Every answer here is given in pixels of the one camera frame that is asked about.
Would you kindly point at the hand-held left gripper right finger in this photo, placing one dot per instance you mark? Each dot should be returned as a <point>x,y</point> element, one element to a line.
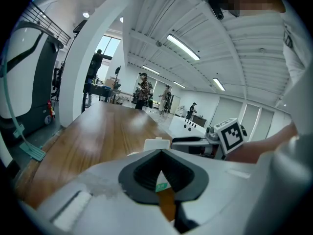
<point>185,177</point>

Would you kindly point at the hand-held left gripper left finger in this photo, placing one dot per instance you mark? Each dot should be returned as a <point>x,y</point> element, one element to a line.
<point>137,177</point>

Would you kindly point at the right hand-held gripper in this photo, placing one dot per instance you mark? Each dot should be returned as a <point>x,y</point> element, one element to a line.
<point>231,136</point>

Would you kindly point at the person's right forearm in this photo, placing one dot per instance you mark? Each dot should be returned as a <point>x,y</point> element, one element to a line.
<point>264,146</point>

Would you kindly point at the white cabinet with round holes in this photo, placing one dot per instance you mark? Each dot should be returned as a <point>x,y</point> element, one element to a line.
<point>185,127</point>

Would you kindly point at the brown low cabinet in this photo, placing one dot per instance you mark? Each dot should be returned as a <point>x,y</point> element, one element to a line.
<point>200,121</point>

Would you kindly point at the white roller blind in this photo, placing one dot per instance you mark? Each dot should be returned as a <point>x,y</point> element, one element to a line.
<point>227,111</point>
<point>265,126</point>
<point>250,121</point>

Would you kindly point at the long ceiling light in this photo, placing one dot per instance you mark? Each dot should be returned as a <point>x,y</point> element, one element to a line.
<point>219,84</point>
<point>179,84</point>
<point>151,70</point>
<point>183,47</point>

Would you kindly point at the black and grey backpack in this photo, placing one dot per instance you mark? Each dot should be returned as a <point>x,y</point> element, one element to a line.
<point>150,94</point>

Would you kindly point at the black work table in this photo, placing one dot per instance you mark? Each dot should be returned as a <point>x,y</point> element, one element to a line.
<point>97,88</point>

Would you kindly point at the brown cardboard box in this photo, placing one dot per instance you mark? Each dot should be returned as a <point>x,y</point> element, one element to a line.
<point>110,83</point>

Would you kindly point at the black headset stand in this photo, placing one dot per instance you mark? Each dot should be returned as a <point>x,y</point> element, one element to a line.
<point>118,70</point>

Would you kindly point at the round smoke detector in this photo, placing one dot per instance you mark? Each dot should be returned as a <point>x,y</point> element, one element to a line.
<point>158,43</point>
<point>262,50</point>

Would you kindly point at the red fire extinguisher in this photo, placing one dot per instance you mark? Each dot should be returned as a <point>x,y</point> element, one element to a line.
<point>51,109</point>

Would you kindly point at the white square pillar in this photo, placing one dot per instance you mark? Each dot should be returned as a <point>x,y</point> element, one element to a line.
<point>75,82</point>

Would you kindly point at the black office chair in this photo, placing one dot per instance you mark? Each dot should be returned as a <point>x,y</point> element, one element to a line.
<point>57,79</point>

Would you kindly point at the large glass window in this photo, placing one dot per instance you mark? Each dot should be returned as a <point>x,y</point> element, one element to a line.
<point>107,46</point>

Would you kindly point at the white and grey cleaning machine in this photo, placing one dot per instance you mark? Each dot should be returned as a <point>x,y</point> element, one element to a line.
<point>22,82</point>

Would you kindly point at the black panel on stand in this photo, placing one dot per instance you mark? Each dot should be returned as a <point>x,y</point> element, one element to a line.
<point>80,26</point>

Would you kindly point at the round pendant lamp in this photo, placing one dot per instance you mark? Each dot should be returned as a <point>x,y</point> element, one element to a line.
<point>86,15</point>

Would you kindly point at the black metal railing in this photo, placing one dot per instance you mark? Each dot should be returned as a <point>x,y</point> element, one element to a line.
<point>46,23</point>

